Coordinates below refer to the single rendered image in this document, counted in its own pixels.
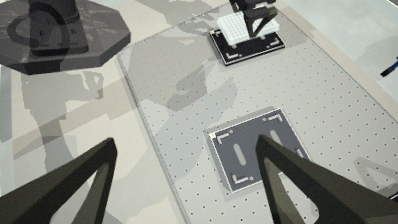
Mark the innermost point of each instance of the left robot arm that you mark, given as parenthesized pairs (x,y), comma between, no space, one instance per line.
(56,28)

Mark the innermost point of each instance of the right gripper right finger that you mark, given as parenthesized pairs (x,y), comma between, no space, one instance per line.
(338,199)

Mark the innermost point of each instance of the white well plate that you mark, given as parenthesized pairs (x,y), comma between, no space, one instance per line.
(234,29)

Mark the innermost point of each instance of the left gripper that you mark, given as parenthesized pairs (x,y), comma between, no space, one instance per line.
(254,14)

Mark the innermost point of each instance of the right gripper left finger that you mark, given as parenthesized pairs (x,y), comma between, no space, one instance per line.
(37,201)

